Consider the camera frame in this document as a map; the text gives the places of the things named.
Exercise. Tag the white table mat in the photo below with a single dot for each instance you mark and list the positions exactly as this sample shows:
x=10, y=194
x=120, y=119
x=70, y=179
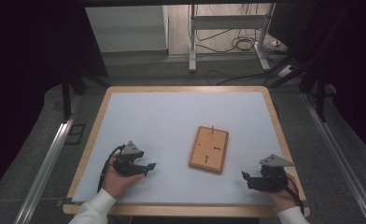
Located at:
x=171, y=124

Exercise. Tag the person's right hand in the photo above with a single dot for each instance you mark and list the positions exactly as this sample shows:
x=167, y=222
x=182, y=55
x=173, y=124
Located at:
x=285, y=199

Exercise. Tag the black metal stand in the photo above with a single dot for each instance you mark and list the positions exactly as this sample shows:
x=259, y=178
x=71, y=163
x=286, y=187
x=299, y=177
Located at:
x=320, y=99
x=66, y=99

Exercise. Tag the wooden picture frame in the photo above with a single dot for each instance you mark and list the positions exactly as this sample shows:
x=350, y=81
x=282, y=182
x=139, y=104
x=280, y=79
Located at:
x=209, y=152

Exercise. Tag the dark curtain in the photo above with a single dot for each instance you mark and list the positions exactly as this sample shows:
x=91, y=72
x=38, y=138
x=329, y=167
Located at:
x=355, y=62
x=22, y=77

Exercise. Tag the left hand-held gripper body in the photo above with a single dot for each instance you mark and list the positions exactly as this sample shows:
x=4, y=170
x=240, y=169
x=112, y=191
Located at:
x=125, y=165

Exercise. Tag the person's left hand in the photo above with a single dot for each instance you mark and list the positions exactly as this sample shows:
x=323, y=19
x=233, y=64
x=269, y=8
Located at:
x=114, y=183

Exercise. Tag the white cabinet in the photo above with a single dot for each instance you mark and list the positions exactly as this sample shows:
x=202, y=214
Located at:
x=125, y=28

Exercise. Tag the black floor grille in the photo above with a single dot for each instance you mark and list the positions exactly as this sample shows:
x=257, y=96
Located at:
x=75, y=133

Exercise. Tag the white power strip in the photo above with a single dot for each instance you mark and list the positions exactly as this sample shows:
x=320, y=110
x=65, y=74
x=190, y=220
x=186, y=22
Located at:
x=285, y=71

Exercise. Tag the white metal desk frame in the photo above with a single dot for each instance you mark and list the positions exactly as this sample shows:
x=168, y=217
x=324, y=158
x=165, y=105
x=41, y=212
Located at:
x=228, y=21

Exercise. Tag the aluminium rail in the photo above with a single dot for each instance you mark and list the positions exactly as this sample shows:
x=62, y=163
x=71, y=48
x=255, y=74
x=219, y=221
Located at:
x=47, y=168
x=343, y=161

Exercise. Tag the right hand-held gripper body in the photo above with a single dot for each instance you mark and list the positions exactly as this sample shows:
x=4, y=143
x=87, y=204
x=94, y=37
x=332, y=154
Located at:
x=273, y=177

